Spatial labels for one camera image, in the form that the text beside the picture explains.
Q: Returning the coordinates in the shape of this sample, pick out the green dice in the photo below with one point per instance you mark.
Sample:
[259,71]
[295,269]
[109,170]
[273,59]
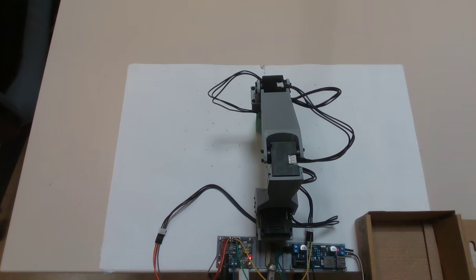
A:
[257,121]

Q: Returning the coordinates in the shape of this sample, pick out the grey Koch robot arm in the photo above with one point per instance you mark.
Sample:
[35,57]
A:
[278,116]

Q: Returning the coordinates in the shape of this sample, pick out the white paper sheet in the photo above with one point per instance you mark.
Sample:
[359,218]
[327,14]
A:
[175,136]

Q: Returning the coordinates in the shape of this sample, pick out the circuit board with red LED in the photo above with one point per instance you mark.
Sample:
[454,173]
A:
[230,251]

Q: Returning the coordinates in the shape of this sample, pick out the blue circuit board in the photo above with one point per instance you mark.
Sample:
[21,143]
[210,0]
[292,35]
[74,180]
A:
[319,256]

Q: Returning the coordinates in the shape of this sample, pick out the metal clamp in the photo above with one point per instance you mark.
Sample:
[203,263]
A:
[271,266]

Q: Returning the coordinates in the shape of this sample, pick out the brown cardboard box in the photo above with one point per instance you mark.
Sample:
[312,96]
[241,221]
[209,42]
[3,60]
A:
[401,245]

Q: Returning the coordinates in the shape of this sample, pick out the dark chair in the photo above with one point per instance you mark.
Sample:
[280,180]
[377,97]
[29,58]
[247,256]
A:
[12,77]

